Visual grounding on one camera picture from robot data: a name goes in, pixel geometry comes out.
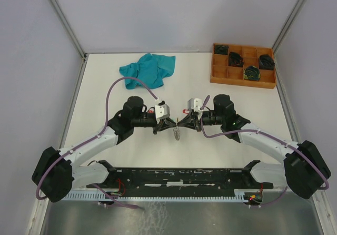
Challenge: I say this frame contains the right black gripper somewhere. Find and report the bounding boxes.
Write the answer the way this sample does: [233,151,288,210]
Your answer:
[177,111,224,132]

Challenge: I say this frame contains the metal keyring holder yellow tip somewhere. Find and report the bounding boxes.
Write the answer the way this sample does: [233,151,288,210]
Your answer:
[173,117,181,141]

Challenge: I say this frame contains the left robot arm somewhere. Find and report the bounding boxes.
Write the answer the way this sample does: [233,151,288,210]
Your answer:
[32,96,176,203]

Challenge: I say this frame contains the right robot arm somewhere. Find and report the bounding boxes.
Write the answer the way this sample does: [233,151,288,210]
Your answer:
[177,94,331,199]

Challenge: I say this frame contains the teal cloth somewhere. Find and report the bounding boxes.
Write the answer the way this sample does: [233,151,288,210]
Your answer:
[119,53,176,89]

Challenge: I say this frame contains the dark rolled sock top-left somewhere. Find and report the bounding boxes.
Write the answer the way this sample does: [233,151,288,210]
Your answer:
[213,44,229,55]

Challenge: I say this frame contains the dark rolled sock yellow-patterned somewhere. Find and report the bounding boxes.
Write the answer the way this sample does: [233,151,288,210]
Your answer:
[243,65,261,81]

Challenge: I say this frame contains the wooden compartment tray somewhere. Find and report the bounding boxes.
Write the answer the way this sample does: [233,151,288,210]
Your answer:
[210,43,276,89]

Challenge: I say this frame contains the left status led board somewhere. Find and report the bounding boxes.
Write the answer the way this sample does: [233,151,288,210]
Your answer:
[108,189,126,197]

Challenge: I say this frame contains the status led board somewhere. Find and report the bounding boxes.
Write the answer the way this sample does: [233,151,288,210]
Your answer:
[108,189,126,197]
[248,193,263,204]

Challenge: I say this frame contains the dark rolled sock right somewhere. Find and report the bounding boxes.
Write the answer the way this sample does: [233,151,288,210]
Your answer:
[259,54,275,71]

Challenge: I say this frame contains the right status led board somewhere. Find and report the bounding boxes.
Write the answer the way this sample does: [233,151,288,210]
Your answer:
[248,193,263,204]

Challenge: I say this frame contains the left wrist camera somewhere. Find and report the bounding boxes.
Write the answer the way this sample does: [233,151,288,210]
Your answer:
[155,101,170,121]

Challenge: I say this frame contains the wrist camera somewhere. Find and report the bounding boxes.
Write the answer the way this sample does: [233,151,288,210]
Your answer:
[155,101,170,121]
[187,98,203,112]

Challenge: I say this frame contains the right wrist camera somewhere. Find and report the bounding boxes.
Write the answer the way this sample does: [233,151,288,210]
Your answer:
[187,98,203,112]

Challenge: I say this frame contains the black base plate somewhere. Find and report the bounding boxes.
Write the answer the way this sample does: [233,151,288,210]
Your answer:
[98,168,273,197]

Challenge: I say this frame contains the white slotted cable duct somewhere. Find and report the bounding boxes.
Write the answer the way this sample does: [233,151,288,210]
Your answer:
[62,190,248,203]

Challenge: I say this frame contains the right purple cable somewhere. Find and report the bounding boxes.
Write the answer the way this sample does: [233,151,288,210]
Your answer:
[200,94,331,190]

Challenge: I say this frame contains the left corner aluminium post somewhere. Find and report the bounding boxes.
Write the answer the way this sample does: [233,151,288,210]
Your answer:
[38,0,88,62]

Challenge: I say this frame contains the corner aluminium post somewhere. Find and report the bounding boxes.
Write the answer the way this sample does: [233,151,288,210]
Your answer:
[272,0,307,54]
[38,0,88,62]

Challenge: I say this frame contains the right corner aluminium post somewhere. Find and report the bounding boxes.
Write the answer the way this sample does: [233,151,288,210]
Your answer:
[272,0,307,54]

